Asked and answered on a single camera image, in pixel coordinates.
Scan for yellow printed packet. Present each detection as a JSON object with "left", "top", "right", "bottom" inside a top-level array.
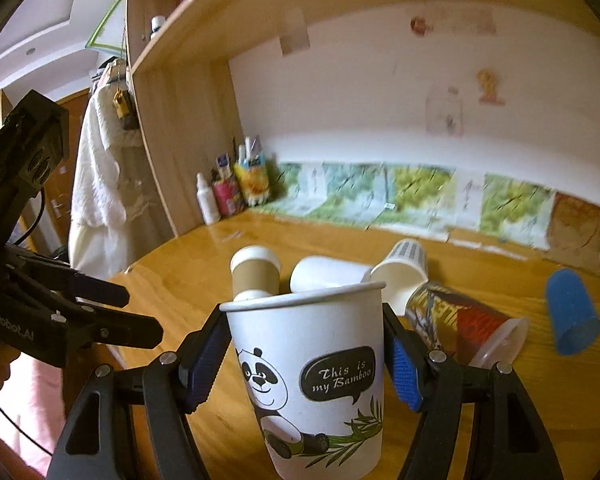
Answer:
[{"left": 235, "top": 157, "right": 274, "bottom": 207}]

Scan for pink container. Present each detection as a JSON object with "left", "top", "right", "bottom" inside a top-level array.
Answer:
[{"left": 212, "top": 180, "right": 246, "bottom": 217}]

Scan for landscape printed paper strip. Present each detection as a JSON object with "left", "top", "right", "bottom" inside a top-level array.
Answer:
[{"left": 262, "top": 160, "right": 556, "bottom": 252}]

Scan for white panda print paper cup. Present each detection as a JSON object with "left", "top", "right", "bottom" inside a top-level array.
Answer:
[{"left": 219, "top": 281, "right": 387, "bottom": 480}]

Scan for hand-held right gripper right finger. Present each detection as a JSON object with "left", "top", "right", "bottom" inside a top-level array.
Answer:
[{"left": 382, "top": 302, "right": 566, "bottom": 480}]

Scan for yellow hanging tag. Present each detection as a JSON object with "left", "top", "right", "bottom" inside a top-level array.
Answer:
[{"left": 112, "top": 87, "right": 132, "bottom": 119}]

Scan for blue plastic cup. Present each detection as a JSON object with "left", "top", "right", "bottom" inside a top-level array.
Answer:
[{"left": 545, "top": 268, "right": 600, "bottom": 357}]

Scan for lion wall sticker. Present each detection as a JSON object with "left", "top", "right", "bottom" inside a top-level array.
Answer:
[{"left": 476, "top": 69, "right": 507, "bottom": 107}]

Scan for pink cloth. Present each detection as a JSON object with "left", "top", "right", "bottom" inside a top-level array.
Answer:
[{"left": 0, "top": 347, "right": 76, "bottom": 478}]

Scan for grey tape patch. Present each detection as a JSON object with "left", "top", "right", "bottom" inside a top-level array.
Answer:
[{"left": 279, "top": 7, "right": 312, "bottom": 57}]

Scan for white plastic bottle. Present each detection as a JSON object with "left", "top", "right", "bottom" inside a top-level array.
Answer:
[{"left": 196, "top": 172, "right": 222, "bottom": 226}]

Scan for brown printed paper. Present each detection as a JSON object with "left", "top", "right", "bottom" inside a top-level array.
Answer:
[{"left": 547, "top": 192, "right": 600, "bottom": 272}]

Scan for green framed board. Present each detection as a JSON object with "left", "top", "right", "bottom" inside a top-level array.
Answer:
[{"left": 85, "top": 0, "right": 129, "bottom": 54}]

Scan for wooden door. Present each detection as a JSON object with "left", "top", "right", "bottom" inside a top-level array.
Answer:
[{"left": 27, "top": 87, "right": 92, "bottom": 263}]

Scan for brown paper cup white lid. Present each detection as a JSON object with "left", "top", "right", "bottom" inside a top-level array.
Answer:
[{"left": 230, "top": 245, "right": 282, "bottom": 304}]

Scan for white ribbed paper cup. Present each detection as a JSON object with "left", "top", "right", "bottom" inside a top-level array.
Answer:
[{"left": 370, "top": 239, "right": 429, "bottom": 318}]

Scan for black cable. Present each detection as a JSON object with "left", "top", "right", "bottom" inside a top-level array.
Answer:
[{"left": 16, "top": 189, "right": 49, "bottom": 247}]

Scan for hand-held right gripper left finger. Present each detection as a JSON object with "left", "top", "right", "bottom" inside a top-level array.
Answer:
[{"left": 47, "top": 305, "right": 231, "bottom": 480}]

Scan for colourful printed cup clear lid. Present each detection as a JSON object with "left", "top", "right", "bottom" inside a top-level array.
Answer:
[{"left": 405, "top": 282, "right": 530, "bottom": 368}]

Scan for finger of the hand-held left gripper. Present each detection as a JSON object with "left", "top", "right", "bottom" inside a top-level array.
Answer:
[
  {"left": 74, "top": 304, "right": 164, "bottom": 352},
  {"left": 10, "top": 249, "right": 131, "bottom": 309}
]

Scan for plain white paper cup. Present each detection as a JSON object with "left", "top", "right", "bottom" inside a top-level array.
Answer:
[{"left": 290, "top": 256, "right": 374, "bottom": 295}]

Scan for wooden shelf unit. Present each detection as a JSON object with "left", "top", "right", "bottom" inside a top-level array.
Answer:
[{"left": 125, "top": 0, "right": 600, "bottom": 239}]

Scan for white pens bundle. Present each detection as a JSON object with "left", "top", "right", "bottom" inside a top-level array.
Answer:
[{"left": 243, "top": 134, "right": 267, "bottom": 167}]

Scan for white hanging garment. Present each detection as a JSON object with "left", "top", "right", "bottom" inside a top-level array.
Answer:
[{"left": 69, "top": 57, "right": 176, "bottom": 281}]

